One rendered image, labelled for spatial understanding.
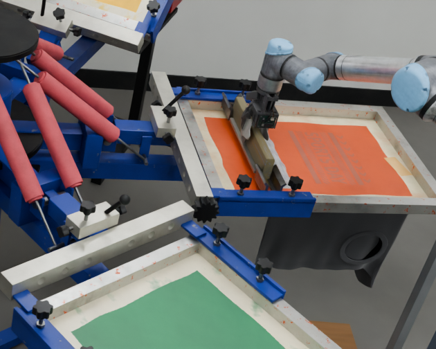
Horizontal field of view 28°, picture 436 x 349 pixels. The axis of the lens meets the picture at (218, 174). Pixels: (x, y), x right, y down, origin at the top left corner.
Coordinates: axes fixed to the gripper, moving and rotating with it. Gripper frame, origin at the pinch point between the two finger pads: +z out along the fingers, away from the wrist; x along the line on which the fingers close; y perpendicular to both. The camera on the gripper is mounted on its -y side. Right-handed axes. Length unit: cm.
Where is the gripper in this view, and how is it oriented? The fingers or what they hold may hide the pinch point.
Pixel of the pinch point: (251, 138)
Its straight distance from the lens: 274.4
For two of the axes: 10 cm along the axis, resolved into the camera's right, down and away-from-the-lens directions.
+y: 2.4, 5.9, -7.7
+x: 9.5, 0.3, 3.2
